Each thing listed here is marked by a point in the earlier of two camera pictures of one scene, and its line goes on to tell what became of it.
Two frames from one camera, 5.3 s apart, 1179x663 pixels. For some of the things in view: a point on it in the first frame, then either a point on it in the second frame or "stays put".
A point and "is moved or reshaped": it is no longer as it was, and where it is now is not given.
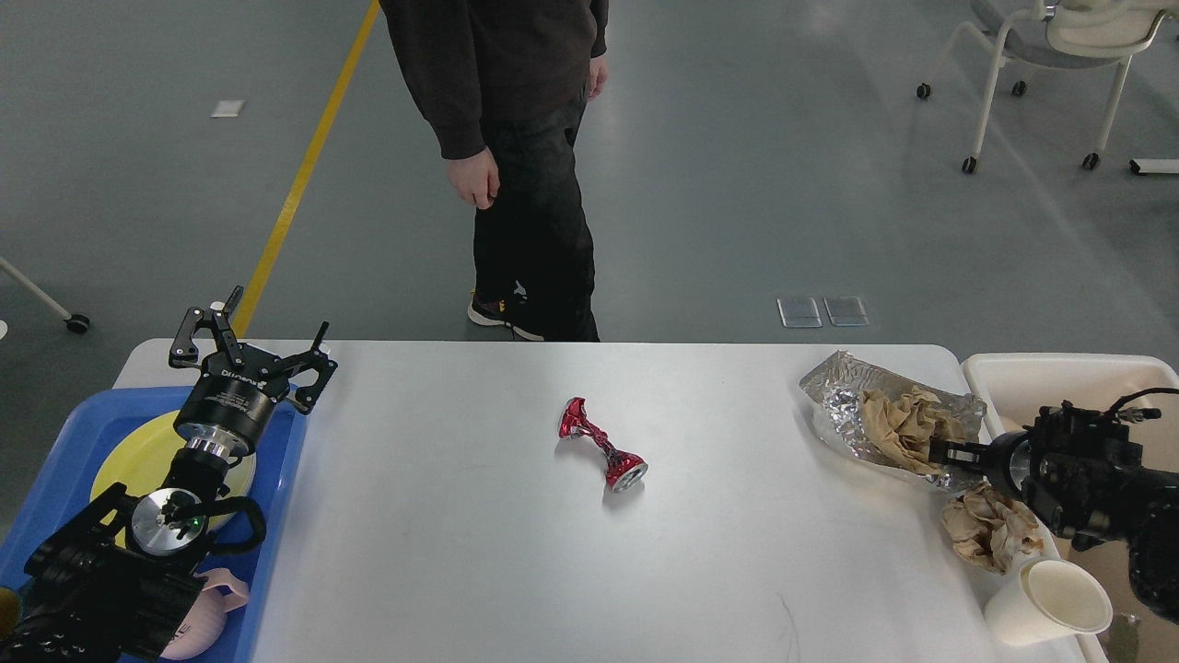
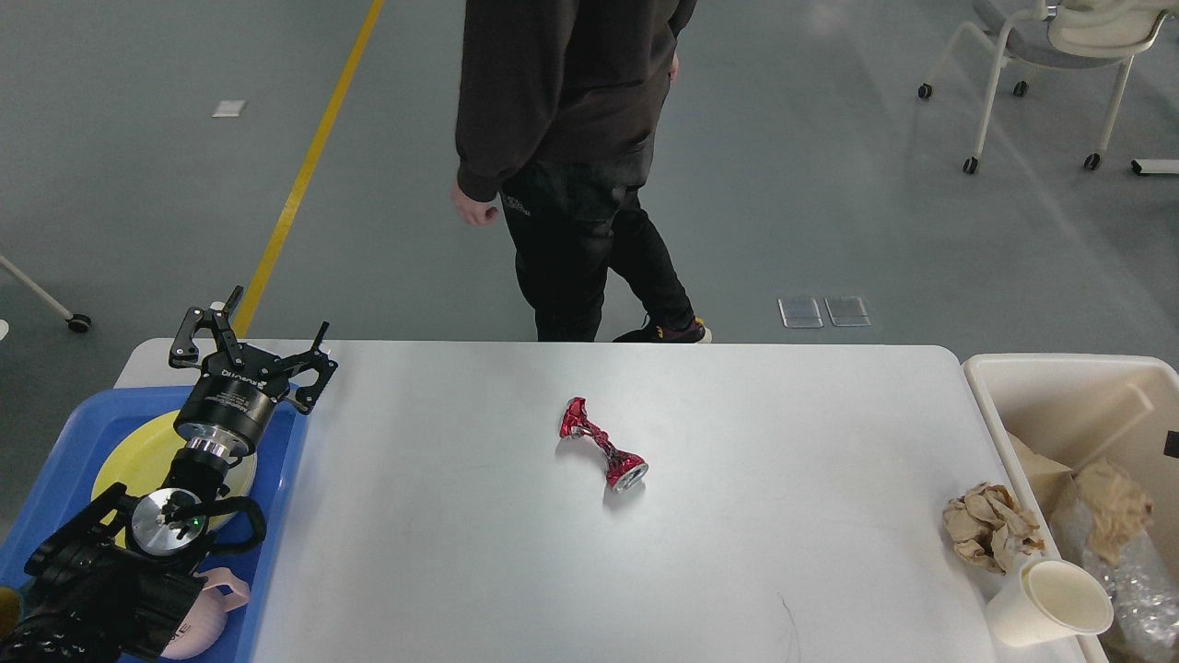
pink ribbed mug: [204, 622] stays put
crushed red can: [624, 470] stays put
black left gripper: [228, 408] stays put
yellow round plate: [140, 455] stays put
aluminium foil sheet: [833, 391] → [1143, 585]
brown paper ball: [903, 424] is moved or reshaped
